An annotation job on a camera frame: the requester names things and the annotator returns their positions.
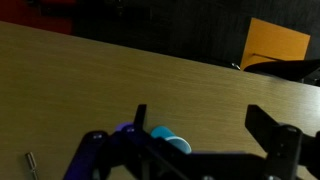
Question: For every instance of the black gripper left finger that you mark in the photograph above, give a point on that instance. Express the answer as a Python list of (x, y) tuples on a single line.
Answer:
[(140, 116)]

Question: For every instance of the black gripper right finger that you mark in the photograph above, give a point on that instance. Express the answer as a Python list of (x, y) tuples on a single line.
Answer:
[(260, 123)]

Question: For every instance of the red orange chair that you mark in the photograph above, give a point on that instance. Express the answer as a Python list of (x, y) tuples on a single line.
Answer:
[(20, 13)]

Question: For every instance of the orange floor panel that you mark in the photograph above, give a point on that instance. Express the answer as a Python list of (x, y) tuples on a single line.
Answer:
[(273, 40)]

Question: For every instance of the blue plastic cup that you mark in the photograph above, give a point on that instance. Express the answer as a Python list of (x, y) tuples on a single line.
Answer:
[(163, 132)]

